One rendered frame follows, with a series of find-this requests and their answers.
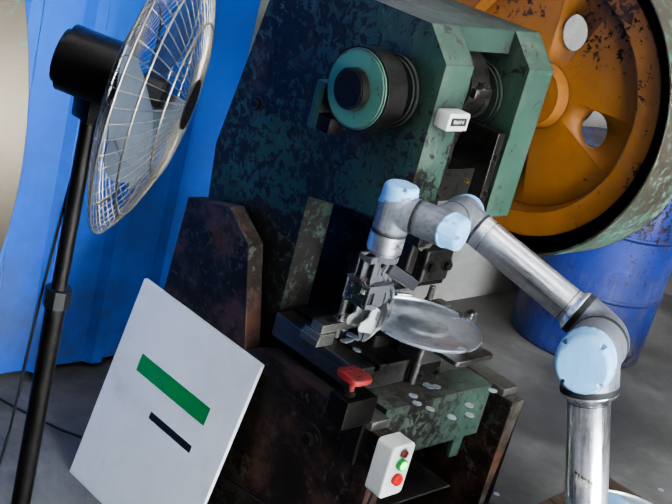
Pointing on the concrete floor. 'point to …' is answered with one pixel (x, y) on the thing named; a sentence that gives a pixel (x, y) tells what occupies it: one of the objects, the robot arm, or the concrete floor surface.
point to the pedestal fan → (58, 295)
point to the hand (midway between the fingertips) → (366, 335)
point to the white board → (165, 407)
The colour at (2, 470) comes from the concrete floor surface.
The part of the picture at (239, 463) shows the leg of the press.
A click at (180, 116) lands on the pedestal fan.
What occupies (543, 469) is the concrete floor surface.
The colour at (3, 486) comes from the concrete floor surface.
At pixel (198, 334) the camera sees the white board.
